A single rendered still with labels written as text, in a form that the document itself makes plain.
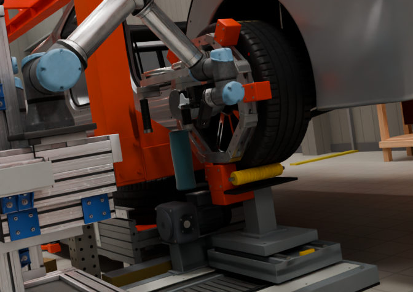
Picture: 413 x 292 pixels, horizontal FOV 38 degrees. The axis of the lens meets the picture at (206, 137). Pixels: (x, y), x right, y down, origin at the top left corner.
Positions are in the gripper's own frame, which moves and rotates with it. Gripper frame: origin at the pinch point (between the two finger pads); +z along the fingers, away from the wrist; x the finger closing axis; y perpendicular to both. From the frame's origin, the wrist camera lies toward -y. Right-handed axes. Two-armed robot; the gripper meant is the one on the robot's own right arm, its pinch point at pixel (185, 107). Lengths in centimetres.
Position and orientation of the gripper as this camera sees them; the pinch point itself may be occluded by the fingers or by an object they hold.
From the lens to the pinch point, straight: 230.3
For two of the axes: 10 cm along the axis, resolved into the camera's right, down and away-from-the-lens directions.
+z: -5.3, 0.4, 8.5
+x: -8.3, 1.5, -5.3
